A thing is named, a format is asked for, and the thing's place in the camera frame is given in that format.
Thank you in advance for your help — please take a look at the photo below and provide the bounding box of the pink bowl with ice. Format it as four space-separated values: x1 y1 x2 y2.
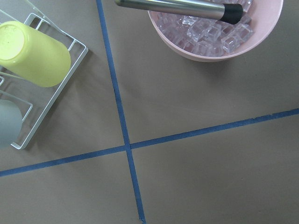
148 0 284 62

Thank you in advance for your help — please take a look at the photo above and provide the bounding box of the yellow cup on rack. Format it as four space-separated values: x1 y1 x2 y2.
0 21 71 87

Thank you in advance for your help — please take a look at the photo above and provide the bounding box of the grey cup on rack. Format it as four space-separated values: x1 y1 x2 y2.
0 99 22 149

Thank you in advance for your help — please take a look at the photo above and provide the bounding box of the white wire cup rack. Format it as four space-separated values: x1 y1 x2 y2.
0 0 88 149

